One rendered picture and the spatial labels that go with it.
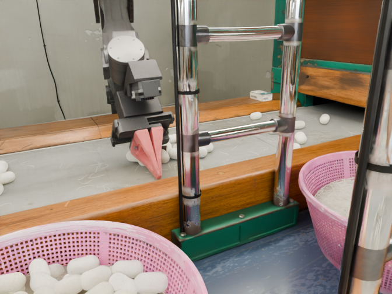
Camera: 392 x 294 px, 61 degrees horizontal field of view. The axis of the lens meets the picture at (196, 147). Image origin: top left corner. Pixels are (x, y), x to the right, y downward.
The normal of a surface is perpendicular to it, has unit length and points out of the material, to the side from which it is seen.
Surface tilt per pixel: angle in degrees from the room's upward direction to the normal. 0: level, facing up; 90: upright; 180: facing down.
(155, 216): 90
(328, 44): 90
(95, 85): 90
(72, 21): 90
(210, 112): 45
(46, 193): 0
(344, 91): 66
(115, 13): 36
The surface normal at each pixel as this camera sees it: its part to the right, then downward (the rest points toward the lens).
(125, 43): 0.16, -0.47
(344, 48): -0.89, 0.17
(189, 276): -0.88, -0.10
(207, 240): 0.45, 0.29
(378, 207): -0.31, 0.33
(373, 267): 0.00, 0.34
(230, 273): -0.02, -0.94
